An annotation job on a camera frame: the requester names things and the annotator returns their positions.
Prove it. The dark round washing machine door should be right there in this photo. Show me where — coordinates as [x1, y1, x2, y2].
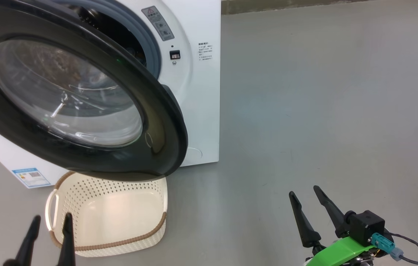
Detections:
[0, 0, 188, 182]

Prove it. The teal connector cable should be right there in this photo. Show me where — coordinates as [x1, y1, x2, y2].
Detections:
[371, 233, 418, 265]

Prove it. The cream perforated laundry basket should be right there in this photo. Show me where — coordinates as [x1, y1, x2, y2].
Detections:
[45, 171, 168, 258]

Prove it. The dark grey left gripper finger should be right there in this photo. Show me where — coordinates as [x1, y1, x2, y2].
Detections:
[57, 212, 76, 266]
[3, 215, 41, 266]

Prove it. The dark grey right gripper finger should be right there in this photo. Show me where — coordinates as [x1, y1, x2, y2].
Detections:
[313, 185, 346, 237]
[289, 191, 322, 248]

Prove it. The grey warning sticker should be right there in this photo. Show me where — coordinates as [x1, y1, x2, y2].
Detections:
[141, 6, 175, 41]

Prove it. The thin black camera cable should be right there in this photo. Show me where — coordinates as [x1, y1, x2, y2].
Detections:
[389, 233, 418, 265]

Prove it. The blue energy label sticker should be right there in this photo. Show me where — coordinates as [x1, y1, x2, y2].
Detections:
[12, 168, 52, 188]

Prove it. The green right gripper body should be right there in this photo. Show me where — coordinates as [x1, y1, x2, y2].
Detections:
[303, 238, 376, 266]

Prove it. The white front-load washing machine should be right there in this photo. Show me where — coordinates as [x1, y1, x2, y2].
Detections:
[0, 0, 221, 189]

